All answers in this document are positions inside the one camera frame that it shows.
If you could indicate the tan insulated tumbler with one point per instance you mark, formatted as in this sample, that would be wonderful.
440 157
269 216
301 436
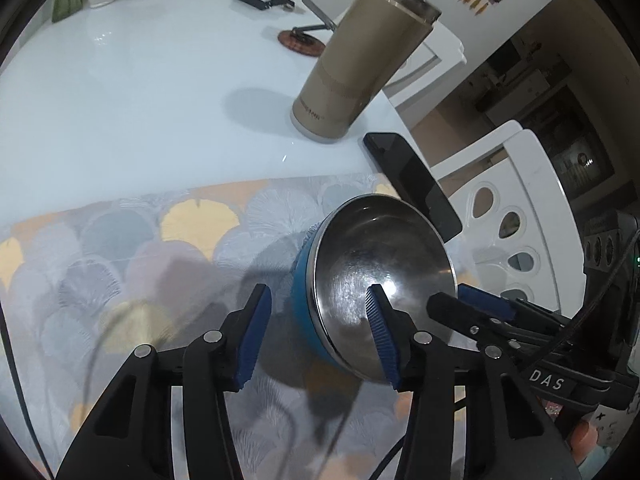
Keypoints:
350 65

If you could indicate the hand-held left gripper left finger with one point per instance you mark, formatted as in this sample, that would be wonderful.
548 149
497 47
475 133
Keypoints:
255 332

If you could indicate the white carved dining chair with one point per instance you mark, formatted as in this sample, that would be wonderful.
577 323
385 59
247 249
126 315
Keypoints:
435 55
545 220

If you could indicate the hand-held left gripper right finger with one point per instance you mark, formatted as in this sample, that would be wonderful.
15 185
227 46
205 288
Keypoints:
382 342

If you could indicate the blue steel-lined bowl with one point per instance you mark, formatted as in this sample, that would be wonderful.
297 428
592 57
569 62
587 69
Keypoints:
380 250

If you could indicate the folding phone stand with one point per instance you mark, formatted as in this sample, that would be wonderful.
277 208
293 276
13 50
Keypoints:
300 40

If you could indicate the fan-pattern table mat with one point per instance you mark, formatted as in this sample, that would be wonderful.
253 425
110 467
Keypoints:
125 270

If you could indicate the black smartphone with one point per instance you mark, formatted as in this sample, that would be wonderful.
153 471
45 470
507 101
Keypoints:
415 180

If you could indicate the person's right hand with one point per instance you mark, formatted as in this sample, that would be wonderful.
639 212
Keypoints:
583 436

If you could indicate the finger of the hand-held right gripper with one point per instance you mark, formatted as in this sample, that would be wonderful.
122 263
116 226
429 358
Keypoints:
490 303
465 322

